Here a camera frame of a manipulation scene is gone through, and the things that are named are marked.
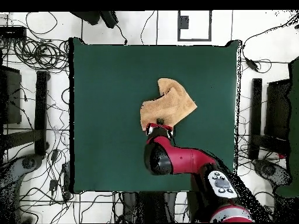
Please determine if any tan terry towel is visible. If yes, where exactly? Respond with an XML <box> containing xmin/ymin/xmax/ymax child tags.
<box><xmin>139</xmin><ymin>78</ymin><xmax>199</xmax><ymax>132</ymax></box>

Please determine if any black flat panel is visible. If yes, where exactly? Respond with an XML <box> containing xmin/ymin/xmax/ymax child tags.
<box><xmin>265</xmin><ymin>79</ymin><xmax>291</xmax><ymax>141</ymax></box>
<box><xmin>0</xmin><ymin>66</ymin><xmax>22</xmax><ymax>125</ymax></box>

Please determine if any dark green table cloth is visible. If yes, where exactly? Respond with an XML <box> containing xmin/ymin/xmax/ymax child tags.
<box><xmin>69</xmin><ymin>37</ymin><xmax>241</xmax><ymax>194</ymax></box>

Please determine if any small grey box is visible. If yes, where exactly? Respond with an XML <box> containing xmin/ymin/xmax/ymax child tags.
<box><xmin>178</xmin><ymin>15</ymin><xmax>189</xmax><ymax>30</ymax></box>

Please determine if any black power adapter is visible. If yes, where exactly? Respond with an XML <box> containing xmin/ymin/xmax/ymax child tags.
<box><xmin>244</xmin><ymin>58</ymin><xmax>259</xmax><ymax>72</ymax></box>

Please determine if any person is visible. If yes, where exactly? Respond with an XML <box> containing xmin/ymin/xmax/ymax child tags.
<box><xmin>69</xmin><ymin>10</ymin><xmax>119</xmax><ymax>29</ymax></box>

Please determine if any grey chair base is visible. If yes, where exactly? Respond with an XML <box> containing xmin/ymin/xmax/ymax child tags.
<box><xmin>0</xmin><ymin>153</ymin><xmax>44</xmax><ymax>190</ymax></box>
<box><xmin>253</xmin><ymin>159</ymin><xmax>293</xmax><ymax>190</ymax></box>

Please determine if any green cloth sheet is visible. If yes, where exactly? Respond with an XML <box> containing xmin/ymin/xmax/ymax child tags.
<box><xmin>274</xmin><ymin>55</ymin><xmax>299</xmax><ymax>198</ymax></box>

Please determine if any black electronics box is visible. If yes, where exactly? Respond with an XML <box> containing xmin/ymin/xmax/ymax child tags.
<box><xmin>0</xmin><ymin>26</ymin><xmax>27</xmax><ymax>40</ymax></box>

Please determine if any grey square floor frame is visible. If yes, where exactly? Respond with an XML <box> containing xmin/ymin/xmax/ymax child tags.
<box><xmin>177</xmin><ymin>10</ymin><xmax>213</xmax><ymax>42</ymax></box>

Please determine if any coiled black cable bundle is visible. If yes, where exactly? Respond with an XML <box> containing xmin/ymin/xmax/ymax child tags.
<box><xmin>13</xmin><ymin>38</ymin><xmax>71</xmax><ymax>71</ymax></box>

